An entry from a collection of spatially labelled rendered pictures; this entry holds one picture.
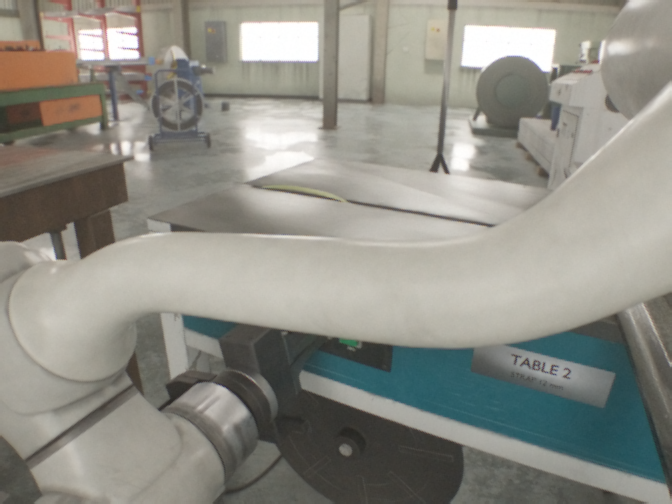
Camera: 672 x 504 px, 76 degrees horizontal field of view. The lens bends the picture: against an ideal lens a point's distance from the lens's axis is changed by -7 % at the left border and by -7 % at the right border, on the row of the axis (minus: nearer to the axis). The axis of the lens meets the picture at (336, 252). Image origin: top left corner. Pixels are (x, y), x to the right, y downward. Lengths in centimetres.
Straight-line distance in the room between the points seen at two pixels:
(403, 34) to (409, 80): 114
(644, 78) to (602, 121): 225
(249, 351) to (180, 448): 13
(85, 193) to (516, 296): 78
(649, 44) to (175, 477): 47
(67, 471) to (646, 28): 52
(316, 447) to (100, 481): 73
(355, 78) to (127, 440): 1178
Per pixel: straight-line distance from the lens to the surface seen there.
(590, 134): 264
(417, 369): 62
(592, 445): 63
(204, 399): 46
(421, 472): 98
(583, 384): 58
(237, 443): 45
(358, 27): 1204
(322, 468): 110
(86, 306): 34
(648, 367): 47
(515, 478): 136
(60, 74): 731
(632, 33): 41
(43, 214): 85
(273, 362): 51
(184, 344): 85
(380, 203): 83
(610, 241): 23
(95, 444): 39
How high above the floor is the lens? 97
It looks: 23 degrees down
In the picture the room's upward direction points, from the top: 1 degrees clockwise
